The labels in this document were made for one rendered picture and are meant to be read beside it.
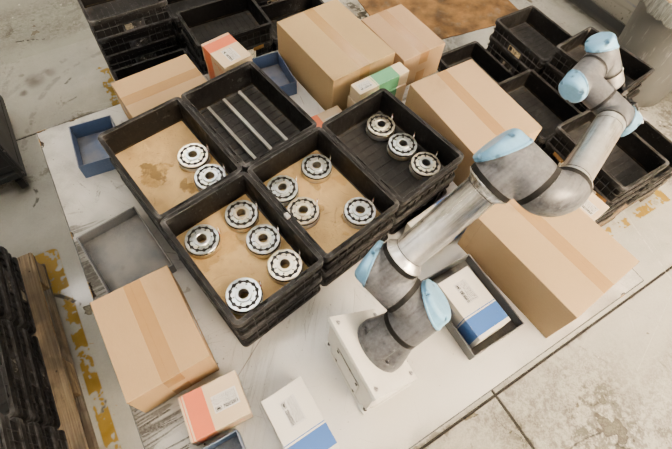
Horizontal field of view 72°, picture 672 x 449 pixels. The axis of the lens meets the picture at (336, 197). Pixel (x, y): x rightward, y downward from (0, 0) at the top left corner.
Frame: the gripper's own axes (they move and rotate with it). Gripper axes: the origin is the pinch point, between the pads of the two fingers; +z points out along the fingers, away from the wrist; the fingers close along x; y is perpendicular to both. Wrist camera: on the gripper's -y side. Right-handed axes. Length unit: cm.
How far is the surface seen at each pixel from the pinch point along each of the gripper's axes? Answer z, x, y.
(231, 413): -16, -130, 44
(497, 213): 0.0, -42.7, 6.6
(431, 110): -20, -43, -35
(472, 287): 10, -60, 20
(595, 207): 21.7, -12.9, 2.8
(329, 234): -21, -91, 3
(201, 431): -19, -137, 47
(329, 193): -25, -86, -11
